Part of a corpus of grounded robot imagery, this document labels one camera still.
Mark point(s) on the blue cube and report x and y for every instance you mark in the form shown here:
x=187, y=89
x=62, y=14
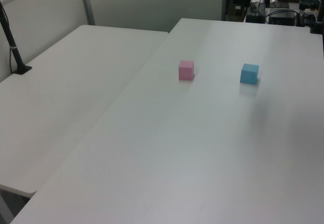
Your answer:
x=248, y=75

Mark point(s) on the pink cube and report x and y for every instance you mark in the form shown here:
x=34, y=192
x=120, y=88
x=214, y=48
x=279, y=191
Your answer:
x=185, y=71

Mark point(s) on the white side table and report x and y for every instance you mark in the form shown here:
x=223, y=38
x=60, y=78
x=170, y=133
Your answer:
x=63, y=94

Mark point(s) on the small black box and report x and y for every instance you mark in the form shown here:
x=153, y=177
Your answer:
x=255, y=16

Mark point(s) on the black electronics box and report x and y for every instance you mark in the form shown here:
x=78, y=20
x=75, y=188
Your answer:
x=282, y=18

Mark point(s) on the black table clamp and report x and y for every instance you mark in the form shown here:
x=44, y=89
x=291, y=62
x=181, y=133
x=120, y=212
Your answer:
x=317, y=25

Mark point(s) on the black camera stand pole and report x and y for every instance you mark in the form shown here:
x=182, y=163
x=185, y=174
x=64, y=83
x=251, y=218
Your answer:
x=9, y=40

